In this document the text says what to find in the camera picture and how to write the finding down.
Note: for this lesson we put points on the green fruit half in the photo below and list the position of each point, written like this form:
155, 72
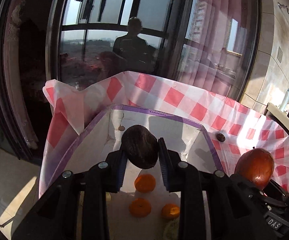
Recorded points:
108, 197
172, 230

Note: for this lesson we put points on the orange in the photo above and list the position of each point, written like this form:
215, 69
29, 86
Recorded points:
140, 207
145, 183
170, 211

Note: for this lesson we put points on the white table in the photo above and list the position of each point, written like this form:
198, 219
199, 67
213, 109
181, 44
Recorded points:
275, 110

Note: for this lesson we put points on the large dark red fruit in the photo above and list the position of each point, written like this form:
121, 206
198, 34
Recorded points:
255, 166

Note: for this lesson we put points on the wall socket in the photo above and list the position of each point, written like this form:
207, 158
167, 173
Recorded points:
280, 54

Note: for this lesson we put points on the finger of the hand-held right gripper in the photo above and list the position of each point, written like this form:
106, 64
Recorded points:
249, 192
278, 192

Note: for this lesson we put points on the dark patterned curtain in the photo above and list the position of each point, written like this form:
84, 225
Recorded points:
12, 42

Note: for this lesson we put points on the red white checkered tablecloth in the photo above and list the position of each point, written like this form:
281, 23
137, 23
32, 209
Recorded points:
184, 97

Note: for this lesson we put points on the pink curtain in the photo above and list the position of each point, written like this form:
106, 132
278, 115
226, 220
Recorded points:
209, 42

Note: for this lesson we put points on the metal towel rack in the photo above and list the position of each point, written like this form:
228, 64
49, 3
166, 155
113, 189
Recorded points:
287, 9

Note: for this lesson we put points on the small dark brown fruit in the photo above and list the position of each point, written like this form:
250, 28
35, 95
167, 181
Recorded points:
220, 137
139, 150

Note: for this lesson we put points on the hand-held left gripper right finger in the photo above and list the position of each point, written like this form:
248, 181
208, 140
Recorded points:
164, 165

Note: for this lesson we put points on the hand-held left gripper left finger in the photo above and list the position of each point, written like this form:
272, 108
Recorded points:
120, 172

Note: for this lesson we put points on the white bottle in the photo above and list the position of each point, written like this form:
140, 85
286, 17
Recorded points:
284, 101

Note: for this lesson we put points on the purple cardboard box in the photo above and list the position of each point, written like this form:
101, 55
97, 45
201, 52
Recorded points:
174, 135

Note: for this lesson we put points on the black framed window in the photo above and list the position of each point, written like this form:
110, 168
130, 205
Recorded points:
94, 27

